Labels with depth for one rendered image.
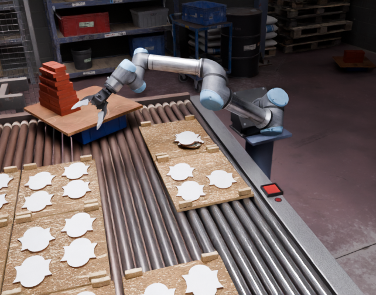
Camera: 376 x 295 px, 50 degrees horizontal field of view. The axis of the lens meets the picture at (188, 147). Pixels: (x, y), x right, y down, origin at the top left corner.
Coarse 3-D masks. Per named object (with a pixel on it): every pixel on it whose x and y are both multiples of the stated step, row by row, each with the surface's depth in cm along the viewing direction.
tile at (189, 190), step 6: (180, 186) 180; (186, 186) 180; (192, 186) 180; (198, 186) 180; (180, 192) 176; (186, 192) 176; (192, 192) 176; (198, 192) 176; (186, 198) 172; (192, 198) 172; (198, 198) 172
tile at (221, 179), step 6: (216, 174) 188; (222, 174) 187; (228, 174) 187; (210, 180) 183; (216, 180) 183; (222, 180) 183; (228, 180) 183; (234, 180) 183; (216, 186) 180; (222, 186) 179; (228, 186) 179
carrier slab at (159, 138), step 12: (192, 120) 242; (144, 132) 229; (156, 132) 229; (168, 132) 228; (180, 132) 228; (204, 132) 227; (156, 144) 217; (168, 144) 216; (204, 144) 215; (180, 156) 205
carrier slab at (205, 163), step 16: (176, 160) 201; (192, 160) 201; (208, 160) 200; (224, 160) 200; (160, 176) 191; (240, 176) 187; (176, 192) 177; (208, 192) 177; (224, 192) 177; (176, 208) 167; (192, 208) 169
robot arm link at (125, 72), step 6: (126, 60) 189; (120, 66) 189; (126, 66) 188; (132, 66) 189; (114, 72) 189; (120, 72) 188; (126, 72) 189; (132, 72) 191; (120, 78) 188; (126, 78) 190; (132, 78) 193
